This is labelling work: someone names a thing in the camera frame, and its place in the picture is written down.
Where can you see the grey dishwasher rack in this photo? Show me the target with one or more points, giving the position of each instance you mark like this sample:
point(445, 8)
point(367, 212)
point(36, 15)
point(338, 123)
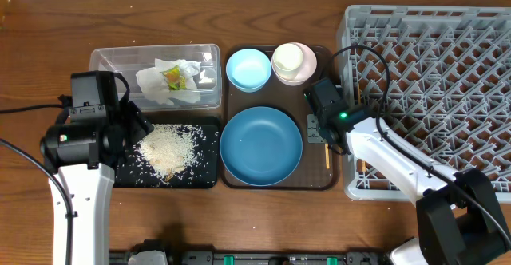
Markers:
point(445, 72)

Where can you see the black plastic tray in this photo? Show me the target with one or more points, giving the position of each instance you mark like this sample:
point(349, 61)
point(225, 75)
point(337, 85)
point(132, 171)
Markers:
point(208, 180)

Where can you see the pile of white rice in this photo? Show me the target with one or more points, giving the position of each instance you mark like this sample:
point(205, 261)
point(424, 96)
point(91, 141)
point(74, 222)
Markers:
point(168, 155)

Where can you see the light blue bowl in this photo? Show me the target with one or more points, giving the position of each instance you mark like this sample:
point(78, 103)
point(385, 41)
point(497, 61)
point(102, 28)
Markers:
point(248, 70)

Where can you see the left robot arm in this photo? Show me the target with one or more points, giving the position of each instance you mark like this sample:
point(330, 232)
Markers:
point(81, 153)

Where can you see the cream plastic cup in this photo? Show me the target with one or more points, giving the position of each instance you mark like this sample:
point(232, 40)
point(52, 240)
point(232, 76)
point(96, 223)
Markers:
point(287, 60)

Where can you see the dark blue plate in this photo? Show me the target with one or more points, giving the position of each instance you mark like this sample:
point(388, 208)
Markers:
point(261, 146)

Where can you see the pink bowl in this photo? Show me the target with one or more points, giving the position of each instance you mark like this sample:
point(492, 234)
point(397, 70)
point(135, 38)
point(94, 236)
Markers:
point(306, 70)

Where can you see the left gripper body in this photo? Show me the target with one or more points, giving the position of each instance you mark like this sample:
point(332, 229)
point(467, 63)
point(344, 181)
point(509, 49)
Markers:
point(131, 126)

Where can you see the green snack wrapper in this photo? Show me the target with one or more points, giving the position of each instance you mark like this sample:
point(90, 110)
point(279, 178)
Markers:
point(174, 78)

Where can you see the clear plastic waste bin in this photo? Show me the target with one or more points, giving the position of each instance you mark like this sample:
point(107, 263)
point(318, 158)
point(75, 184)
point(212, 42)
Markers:
point(129, 60)

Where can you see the brown serving tray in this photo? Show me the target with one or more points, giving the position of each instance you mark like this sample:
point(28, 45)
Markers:
point(311, 173)

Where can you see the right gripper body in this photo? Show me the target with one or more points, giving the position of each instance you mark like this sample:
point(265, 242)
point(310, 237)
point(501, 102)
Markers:
point(314, 125)

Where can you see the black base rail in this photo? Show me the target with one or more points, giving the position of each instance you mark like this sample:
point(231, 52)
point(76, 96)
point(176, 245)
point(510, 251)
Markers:
point(157, 252)

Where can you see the white napkin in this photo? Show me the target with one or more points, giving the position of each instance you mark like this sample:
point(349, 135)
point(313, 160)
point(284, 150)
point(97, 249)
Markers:
point(154, 86)

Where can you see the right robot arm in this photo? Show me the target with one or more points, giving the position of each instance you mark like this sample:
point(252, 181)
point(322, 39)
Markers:
point(460, 220)

